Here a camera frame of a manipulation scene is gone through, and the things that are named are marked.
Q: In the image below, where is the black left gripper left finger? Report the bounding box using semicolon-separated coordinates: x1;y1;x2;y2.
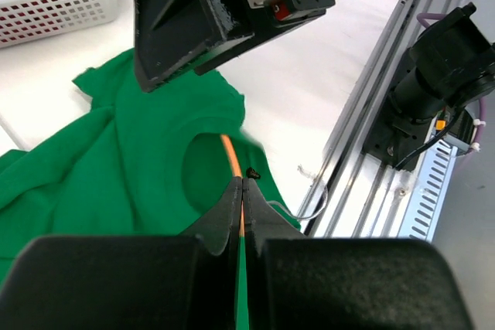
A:
1;177;242;329

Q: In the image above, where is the white plastic basket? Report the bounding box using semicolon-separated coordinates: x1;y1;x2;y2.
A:
1;0;118;48

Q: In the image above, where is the orange hanger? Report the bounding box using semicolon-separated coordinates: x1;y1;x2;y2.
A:
220;133;329;238

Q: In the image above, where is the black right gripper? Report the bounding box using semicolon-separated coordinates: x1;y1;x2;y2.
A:
134;0;336;92

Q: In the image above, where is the white slotted cable duct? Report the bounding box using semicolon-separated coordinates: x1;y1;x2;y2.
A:
398;140;459;243

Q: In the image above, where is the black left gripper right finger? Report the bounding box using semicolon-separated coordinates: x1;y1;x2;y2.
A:
243;179;474;329

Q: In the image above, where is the green t shirt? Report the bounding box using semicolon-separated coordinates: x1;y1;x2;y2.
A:
0;48;302;330

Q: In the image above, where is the aluminium frame rail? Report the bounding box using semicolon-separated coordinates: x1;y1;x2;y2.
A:
301;0;467;238

